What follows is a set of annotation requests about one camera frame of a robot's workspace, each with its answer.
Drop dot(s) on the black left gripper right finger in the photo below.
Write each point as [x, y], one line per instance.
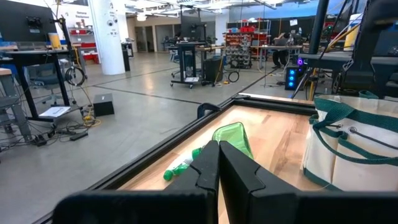
[264, 202]

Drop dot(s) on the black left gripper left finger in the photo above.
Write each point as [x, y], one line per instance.
[186, 199]

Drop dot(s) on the green plastic spray bottle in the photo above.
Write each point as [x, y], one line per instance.
[233, 137]

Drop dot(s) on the canvas gardening bag green trim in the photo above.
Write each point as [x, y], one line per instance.
[351, 155]

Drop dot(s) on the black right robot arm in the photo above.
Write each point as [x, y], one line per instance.
[370, 62]

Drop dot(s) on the black power adapter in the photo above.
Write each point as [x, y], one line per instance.
[78, 136]

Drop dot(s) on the black box on floor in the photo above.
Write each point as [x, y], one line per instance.
[103, 104]

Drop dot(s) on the computer tower blue lights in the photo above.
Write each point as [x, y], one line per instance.
[292, 77]

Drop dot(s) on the black cart with monitor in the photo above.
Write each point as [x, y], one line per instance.
[189, 56]

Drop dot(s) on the shelving with red bins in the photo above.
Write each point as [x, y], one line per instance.
[239, 49]

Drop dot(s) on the person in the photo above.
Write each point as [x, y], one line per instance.
[281, 46]

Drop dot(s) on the white paper sheet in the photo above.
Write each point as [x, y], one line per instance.
[55, 111]

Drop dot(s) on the white round column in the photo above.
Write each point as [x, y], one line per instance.
[107, 37]

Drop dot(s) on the black pole stand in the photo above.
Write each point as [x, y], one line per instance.
[317, 28]

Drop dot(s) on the grey office chair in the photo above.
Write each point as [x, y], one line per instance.
[46, 81]

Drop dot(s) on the grey metal desk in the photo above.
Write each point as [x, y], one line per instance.
[9, 102]

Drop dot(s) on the yellow cup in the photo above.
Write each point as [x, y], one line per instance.
[55, 40]

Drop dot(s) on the black desk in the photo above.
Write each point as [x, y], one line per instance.
[31, 53]

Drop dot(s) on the black monitor panel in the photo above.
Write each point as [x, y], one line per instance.
[28, 21]

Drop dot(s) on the black aluminium table frame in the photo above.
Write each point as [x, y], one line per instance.
[174, 140]

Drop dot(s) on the black frame clamp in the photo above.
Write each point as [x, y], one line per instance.
[206, 109]

